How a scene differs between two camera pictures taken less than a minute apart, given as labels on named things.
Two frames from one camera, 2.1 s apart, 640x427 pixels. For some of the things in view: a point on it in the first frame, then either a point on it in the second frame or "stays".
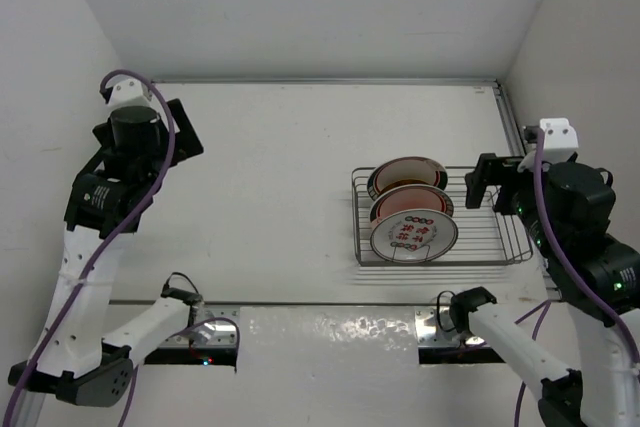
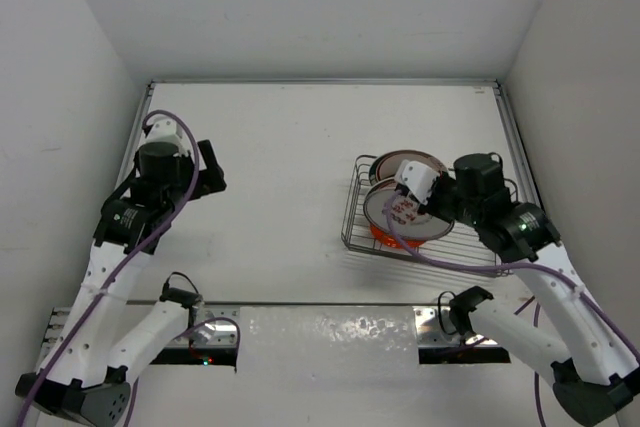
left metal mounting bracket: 209,328 stays
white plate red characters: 413,235 -> 406,214
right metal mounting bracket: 434,328 stays
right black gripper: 490,168 -> 430,205
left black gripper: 185,145 -> 209,180
